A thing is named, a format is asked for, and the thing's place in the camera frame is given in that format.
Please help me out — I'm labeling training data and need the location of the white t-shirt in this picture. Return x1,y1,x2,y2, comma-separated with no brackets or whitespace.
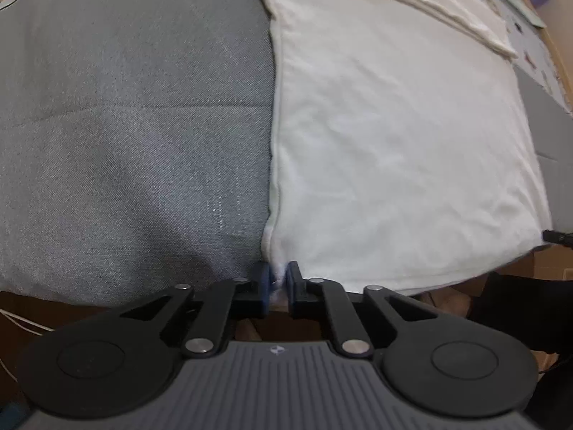
262,0,552,293

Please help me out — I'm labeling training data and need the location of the grey patterned bed sheet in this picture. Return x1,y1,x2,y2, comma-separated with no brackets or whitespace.
1,0,572,307

